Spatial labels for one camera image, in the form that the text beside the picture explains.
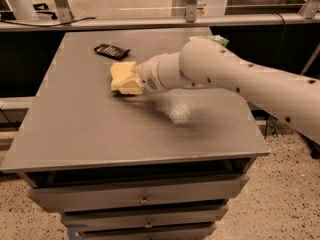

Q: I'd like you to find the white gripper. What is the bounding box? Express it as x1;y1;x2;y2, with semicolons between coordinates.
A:
111;56;167;95

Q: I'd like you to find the yellow sponge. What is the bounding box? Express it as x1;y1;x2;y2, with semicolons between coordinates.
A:
110;61;137;82

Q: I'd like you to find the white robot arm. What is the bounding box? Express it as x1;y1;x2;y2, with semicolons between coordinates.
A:
110;37;320;144

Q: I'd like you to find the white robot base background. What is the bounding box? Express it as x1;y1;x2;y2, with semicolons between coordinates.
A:
7;0;38;21

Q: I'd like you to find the black ridged rectangular object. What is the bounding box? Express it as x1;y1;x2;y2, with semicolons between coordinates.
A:
94;44;130;61

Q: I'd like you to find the grey drawer cabinet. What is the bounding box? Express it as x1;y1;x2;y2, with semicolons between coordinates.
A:
0;26;271;240

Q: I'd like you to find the green crumpled snack bag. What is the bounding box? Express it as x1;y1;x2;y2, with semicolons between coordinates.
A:
189;35;229;47

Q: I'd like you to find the top grey drawer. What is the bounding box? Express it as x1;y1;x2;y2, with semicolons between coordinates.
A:
30;174;249;212

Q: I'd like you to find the grey drawer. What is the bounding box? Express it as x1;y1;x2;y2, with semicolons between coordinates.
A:
30;174;249;212
62;204;228;232
80;223;216;240

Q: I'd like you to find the middle grey drawer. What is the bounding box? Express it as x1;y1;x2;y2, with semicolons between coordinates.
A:
62;204;228;232

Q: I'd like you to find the bottom grey drawer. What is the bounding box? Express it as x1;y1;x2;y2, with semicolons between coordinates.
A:
80;223;216;240

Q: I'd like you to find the black cable on rail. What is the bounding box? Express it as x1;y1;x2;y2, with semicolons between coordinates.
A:
0;16;98;28

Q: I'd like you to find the grey metal rail fence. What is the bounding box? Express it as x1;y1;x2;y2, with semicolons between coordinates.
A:
1;0;320;31

